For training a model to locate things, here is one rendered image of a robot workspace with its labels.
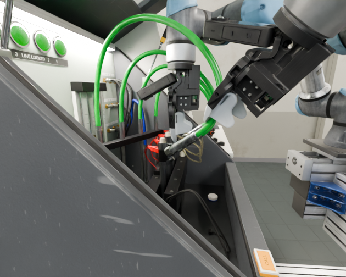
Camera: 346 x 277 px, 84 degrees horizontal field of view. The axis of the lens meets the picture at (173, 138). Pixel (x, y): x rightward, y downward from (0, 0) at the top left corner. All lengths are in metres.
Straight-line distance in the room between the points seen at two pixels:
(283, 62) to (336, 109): 0.72
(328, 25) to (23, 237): 0.45
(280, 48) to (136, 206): 0.27
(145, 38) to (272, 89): 0.72
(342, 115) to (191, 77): 0.68
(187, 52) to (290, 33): 0.27
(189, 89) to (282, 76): 0.25
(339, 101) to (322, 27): 0.75
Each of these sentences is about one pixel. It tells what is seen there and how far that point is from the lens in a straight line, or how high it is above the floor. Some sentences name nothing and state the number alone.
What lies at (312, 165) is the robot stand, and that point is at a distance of 0.96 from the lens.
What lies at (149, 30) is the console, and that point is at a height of 1.51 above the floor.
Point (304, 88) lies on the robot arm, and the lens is 1.02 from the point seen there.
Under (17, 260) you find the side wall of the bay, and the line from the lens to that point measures 0.39.
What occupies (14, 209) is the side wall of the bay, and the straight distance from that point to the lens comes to 0.34.
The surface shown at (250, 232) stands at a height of 0.95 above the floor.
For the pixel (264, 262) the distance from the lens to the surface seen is 0.45.
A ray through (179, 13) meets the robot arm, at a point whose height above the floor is 1.44.
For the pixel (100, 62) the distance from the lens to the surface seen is 0.59.
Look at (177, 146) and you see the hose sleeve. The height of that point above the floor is 1.14.
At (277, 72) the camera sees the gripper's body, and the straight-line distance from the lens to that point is 0.32.
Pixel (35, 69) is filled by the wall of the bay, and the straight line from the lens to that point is 0.58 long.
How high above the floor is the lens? 1.27
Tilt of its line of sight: 15 degrees down
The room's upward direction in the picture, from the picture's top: straight up
